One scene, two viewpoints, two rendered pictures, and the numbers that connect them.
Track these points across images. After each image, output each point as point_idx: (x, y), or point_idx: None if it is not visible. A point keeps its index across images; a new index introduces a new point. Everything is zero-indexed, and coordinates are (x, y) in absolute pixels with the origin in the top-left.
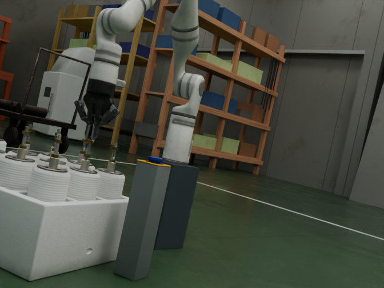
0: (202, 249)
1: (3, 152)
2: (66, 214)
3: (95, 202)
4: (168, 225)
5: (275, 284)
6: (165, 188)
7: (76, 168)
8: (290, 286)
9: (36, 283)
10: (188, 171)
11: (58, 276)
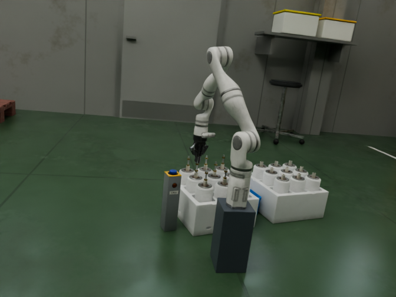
0: (214, 286)
1: (217, 168)
2: None
3: (181, 189)
4: (213, 243)
5: (131, 284)
6: (167, 187)
7: (198, 176)
8: (124, 291)
9: None
10: (220, 208)
11: None
